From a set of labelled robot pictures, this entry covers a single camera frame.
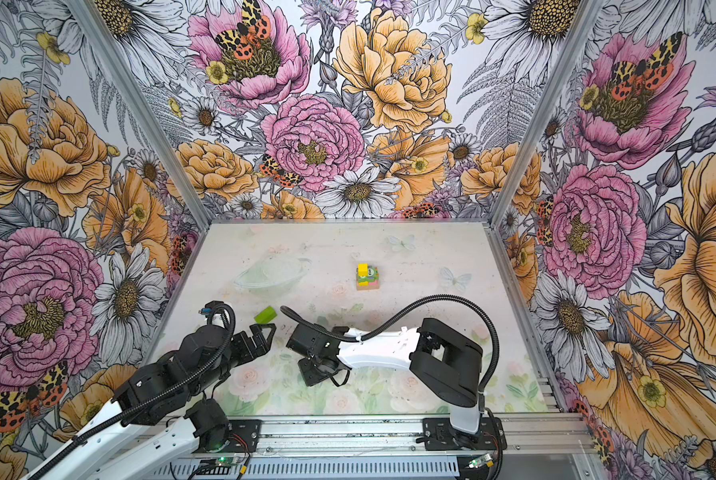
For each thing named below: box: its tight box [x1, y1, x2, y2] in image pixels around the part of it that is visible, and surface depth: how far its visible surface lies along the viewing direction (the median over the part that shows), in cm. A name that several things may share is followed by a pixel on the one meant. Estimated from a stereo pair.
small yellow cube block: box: [357, 263, 369, 277], surface depth 99 cm
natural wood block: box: [356, 280, 380, 291], surface depth 102 cm
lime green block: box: [254, 306, 277, 324], surface depth 96 cm
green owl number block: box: [356, 265, 379, 287], surface depth 101 cm
